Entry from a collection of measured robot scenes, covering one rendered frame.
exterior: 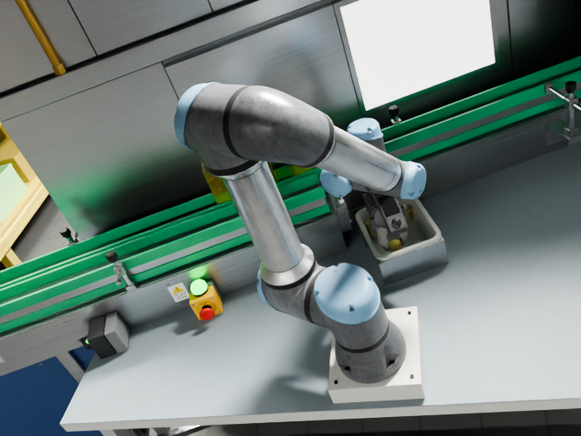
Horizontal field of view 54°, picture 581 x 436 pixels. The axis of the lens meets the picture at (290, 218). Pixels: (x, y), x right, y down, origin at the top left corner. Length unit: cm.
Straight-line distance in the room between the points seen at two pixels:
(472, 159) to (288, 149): 92
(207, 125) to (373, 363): 58
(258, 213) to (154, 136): 72
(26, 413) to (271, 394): 91
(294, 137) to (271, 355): 69
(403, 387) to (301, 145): 57
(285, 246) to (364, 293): 17
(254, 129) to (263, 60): 75
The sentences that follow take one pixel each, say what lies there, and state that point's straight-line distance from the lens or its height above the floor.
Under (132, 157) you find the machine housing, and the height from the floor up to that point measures 110.
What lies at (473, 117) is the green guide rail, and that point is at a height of 95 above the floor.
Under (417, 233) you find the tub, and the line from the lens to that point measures 157.
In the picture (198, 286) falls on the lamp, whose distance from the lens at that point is 153.
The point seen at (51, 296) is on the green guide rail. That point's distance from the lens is 166.
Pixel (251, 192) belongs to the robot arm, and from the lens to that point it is 100.
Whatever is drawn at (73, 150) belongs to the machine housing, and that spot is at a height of 119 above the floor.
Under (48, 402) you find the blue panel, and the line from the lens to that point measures 196.
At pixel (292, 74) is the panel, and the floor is 118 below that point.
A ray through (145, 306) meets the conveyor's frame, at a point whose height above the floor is 81.
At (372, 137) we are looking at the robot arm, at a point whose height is 114.
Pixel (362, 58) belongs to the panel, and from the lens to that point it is 166.
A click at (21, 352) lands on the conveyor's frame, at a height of 81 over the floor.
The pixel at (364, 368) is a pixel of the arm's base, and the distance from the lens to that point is 120.
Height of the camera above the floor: 178
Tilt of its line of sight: 35 degrees down
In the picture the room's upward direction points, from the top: 21 degrees counter-clockwise
